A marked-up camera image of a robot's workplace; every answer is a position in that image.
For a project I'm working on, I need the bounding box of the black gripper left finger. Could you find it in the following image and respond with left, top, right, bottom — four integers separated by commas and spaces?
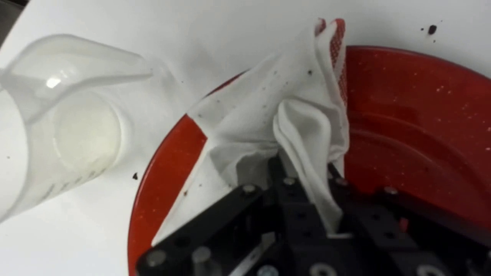
135, 156, 328, 276

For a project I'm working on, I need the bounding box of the round white table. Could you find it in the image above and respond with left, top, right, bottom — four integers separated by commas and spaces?
0, 0, 491, 276

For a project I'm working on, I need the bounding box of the white red-striped tea towel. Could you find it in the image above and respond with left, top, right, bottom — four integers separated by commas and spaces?
153, 18, 349, 242

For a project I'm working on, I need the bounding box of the red plate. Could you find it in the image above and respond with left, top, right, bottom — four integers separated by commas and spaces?
125, 44, 491, 276

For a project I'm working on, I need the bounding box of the clear plastic measuring cup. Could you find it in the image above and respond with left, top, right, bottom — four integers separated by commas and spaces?
1, 35, 151, 219

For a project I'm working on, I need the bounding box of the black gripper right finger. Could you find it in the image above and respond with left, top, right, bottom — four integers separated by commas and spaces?
328, 164, 491, 276

